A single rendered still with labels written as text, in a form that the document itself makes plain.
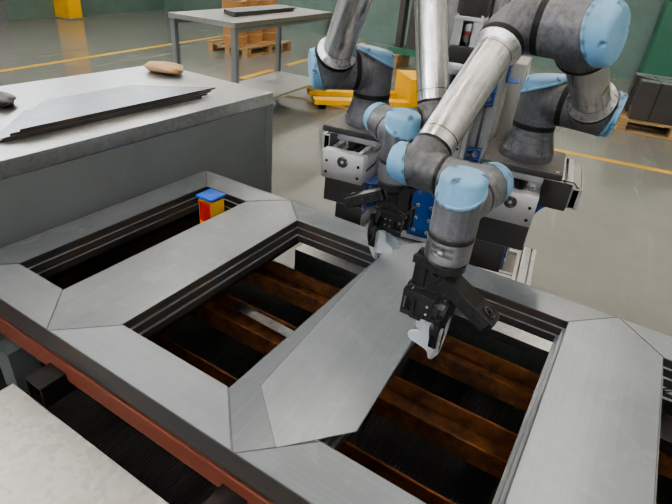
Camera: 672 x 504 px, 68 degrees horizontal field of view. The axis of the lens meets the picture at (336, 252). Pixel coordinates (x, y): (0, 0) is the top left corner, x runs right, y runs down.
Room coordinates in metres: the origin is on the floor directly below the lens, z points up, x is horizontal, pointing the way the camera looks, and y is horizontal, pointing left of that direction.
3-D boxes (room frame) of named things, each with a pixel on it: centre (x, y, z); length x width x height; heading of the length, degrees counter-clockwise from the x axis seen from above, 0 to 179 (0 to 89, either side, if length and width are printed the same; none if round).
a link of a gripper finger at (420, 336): (0.71, -0.17, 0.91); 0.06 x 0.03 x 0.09; 61
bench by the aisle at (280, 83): (5.36, 0.96, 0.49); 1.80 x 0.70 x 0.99; 157
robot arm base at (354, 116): (1.61, -0.06, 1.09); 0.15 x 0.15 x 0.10
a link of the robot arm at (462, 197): (0.72, -0.19, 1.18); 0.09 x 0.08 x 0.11; 145
